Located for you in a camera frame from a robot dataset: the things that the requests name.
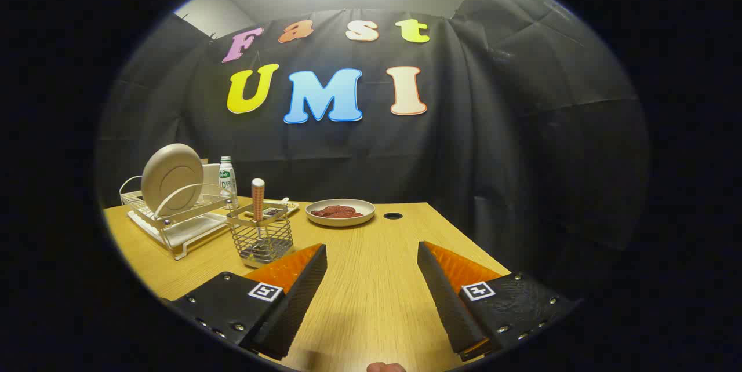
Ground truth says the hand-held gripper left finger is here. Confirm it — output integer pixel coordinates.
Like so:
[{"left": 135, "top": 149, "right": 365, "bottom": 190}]
[{"left": 161, "top": 243, "right": 328, "bottom": 361}]

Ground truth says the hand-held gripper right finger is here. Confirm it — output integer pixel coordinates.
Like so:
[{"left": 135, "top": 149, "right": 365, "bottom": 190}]
[{"left": 417, "top": 241, "right": 582, "bottom": 362}]

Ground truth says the metal wire basket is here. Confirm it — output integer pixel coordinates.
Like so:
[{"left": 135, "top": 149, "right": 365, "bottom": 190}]
[{"left": 226, "top": 203, "right": 294, "bottom": 269}]

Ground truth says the spoon with red checked handle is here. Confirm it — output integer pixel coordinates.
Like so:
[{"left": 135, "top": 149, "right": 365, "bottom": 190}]
[{"left": 250, "top": 178, "right": 273, "bottom": 260}]

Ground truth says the white wire dish rack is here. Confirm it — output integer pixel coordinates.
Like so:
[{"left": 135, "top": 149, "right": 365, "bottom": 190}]
[{"left": 119, "top": 175, "right": 239, "bottom": 261}]

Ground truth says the beige round plate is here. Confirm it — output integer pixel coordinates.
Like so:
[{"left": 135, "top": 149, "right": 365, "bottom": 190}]
[{"left": 141, "top": 143, "right": 205, "bottom": 217}]

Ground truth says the beige oval meat dish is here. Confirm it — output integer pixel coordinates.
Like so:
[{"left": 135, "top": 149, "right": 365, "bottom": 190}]
[{"left": 305, "top": 199, "right": 376, "bottom": 228}]

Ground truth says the white divided dish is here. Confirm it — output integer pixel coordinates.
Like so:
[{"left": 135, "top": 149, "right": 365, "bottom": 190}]
[{"left": 262, "top": 198, "right": 300, "bottom": 216}]

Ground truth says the white drink bottle green label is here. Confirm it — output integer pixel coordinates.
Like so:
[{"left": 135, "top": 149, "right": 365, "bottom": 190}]
[{"left": 219, "top": 156, "right": 239, "bottom": 210}]

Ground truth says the white toaster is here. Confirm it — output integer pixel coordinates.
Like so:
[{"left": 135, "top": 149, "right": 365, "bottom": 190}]
[{"left": 201, "top": 162, "right": 222, "bottom": 205}]

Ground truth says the black backdrop cloth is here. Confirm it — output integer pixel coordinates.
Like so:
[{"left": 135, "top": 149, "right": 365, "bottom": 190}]
[{"left": 96, "top": 0, "right": 650, "bottom": 303}]

